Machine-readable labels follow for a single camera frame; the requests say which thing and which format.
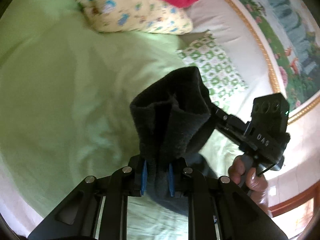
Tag black pants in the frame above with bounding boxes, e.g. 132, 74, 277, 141
130, 67, 217, 216

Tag right hand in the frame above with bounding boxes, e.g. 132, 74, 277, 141
228, 156, 272, 217

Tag green white patterned pillow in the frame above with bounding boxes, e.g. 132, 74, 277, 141
177, 31, 248, 110

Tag wooden framed window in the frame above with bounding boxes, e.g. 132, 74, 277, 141
270, 181, 319, 239

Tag green bed sheet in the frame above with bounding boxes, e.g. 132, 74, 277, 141
0, 0, 249, 240

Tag framed landscape painting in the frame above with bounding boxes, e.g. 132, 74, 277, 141
225, 0, 319, 124

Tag striped white mattress cover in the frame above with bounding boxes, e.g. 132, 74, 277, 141
181, 0, 273, 121

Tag yellow patterned pillow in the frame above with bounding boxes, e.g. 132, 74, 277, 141
78, 0, 193, 35

